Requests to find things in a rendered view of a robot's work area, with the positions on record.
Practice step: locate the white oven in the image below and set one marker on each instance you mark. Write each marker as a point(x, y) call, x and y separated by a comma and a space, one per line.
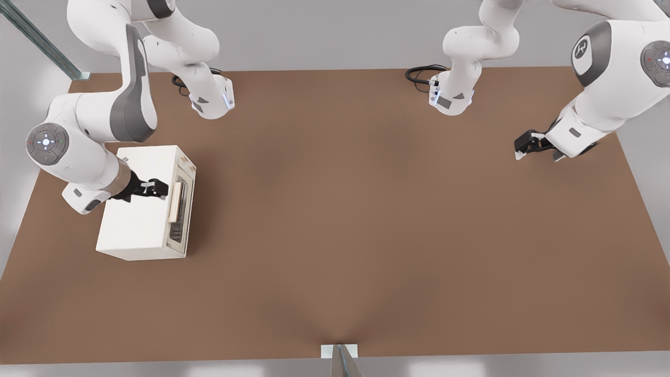
point(141, 209)

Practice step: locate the silver frame post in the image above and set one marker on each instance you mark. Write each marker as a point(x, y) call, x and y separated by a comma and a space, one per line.
point(343, 361)
point(44, 42)

